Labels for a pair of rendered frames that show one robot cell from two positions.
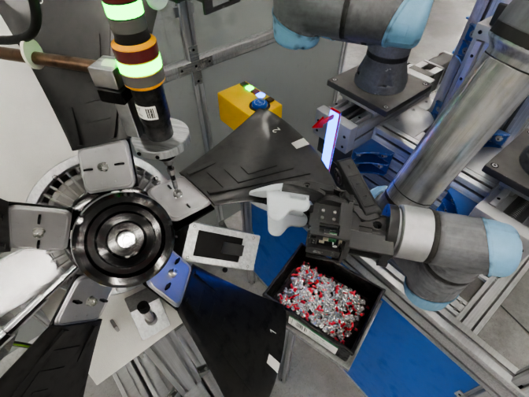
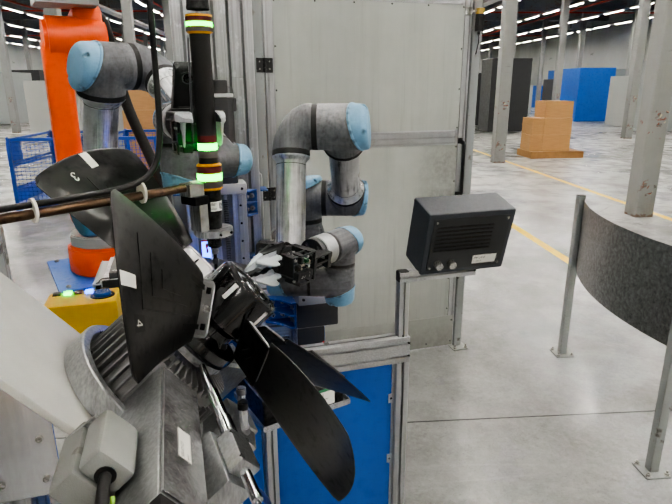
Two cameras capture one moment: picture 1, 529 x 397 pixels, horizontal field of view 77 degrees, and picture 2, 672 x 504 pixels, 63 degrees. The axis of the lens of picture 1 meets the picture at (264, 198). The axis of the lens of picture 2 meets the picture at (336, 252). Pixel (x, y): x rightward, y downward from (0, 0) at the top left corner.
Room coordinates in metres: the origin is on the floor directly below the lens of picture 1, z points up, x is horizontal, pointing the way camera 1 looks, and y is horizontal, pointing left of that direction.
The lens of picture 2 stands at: (-0.26, 0.92, 1.55)
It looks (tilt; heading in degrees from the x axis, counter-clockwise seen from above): 17 degrees down; 294
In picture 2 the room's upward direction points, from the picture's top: straight up
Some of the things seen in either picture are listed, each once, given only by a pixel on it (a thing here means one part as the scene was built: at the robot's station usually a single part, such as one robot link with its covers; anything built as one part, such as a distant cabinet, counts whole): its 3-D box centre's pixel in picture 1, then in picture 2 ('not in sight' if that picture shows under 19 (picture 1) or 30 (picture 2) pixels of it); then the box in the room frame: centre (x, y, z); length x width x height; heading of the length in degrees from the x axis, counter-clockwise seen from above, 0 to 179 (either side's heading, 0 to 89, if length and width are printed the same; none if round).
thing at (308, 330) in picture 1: (322, 298); (290, 386); (0.33, -0.13, 0.85); 0.22 x 0.17 x 0.07; 55
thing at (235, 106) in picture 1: (249, 114); (85, 316); (0.79, 0.04, 1.02); 0.16 x 0.10 x 0.11; 40
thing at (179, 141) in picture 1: (145, 106); (207, 208); (0.33, 0.14, 1.34); 0.09 x 0.07 x 0.10; 75
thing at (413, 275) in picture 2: not in sight; (436, 272); (0.08, -0.55, 1.04); 0.24 x 0.03 x 0.03; 40
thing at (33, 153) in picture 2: not in sight; (65, 169); (6.10, -4.46, 0.49); 1.27 x 0.88 x 0.98; 118
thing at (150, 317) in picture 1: (147, 313); (243, 416); (0.24, 0.21, 0.99); 0.02 x 0.02 x 0.06
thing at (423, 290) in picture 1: (429, 268); (333, 282); (0.27, -0.27, 1.08); 0.11 x 0.08 x 0.11; 21
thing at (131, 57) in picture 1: (135, 48); (209, 168); (0.33, 0.13, 1.41); 0.04 x 0.04 x 0.01
